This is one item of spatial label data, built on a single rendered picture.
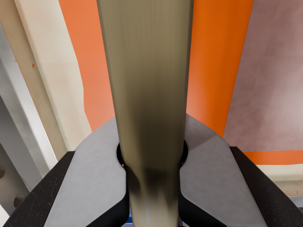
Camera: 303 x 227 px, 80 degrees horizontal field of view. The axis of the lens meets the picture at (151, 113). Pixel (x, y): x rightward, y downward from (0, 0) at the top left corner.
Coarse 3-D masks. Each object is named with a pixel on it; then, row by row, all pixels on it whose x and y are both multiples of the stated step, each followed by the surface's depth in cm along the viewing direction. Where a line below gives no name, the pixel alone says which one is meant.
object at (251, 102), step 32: (96, 64) 24; (192, 64) 25; (224, 64) 25; (256, 64) 25; (288, 64) 25; (96, 96) 27; (192, 96) 27; (224, 96) 27; (256, 96) 27; (288, 96) 27; (96, 128) 30; (224, 128) 30; (256, 128) 30; (288, 128) 30; (256, 160) 34; (288, 160) 34
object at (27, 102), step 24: (0, 0) 19; (0, 24) 19; (0, 48) 20; (24, 48) 22; (0, 72) 21; (24, 72) 22; (24, 96) 23; (24, 120) 25; (48, 120) 27; (48, 144) 27; (48, 168) 30; (288, 192) 35
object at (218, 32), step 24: (72, 0) 21; (216, 0) 21; (240, 0) 21; (264, 0) 21; (288, 0) 21; (72, 24) 22; (96, 24) 22; (216, 24) 22; (240, 24) 22; (264, 24) 22; (288, 24) 22; (96, 48) 23; (192, 48) 23; (216, 48) 24; (240, 48) 24; (264, 48) 24; (288, 48) 24
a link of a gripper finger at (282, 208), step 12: (240, 156) 8; (240, 168) 8; (252, 168) 8; (252, 180) 7; (264, 180) 7; (252, 192) 7; (264, 192) 7; (276, 192) 7; (264, 204) 6; (276, 204) 6; (288, 204) 6; (264, 216) 6; (276, 216) 6; (288, 216) 6; (300, 216) 6
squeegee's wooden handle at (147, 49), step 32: (96, 0) 6; (128, 0) 5; (160, 0) 5; (192, 0) 5; (128, 32) 6; (160, 32) 6; (128, 64) 6; (160, 64) 6; (128, 96) 7; (160, 96) 7; (128, 128) 7; (160, 128) 7; (128, 160) 8; (160, 160) 8; (160, 192) 9; (160, 224) 11
